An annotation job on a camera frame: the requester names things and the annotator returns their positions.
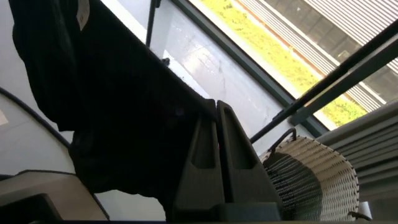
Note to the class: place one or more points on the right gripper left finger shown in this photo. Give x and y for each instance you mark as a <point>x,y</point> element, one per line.
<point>199,189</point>

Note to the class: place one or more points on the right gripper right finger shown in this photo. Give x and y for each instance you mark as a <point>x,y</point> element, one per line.
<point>255,186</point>

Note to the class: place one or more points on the black t-shirt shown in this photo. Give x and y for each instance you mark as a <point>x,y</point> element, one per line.
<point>124,109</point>

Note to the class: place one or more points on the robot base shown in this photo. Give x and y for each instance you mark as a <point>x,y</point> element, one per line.
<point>56,193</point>

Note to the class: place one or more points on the white laundry basket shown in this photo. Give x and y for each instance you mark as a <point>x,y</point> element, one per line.
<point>326,174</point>

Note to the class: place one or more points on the black clothes rack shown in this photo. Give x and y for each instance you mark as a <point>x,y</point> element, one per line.
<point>311,93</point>

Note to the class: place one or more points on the window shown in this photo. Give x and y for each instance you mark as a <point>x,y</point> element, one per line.
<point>248,64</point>

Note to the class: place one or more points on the grey curtain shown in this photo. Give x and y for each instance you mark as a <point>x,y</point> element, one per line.
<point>373,149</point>

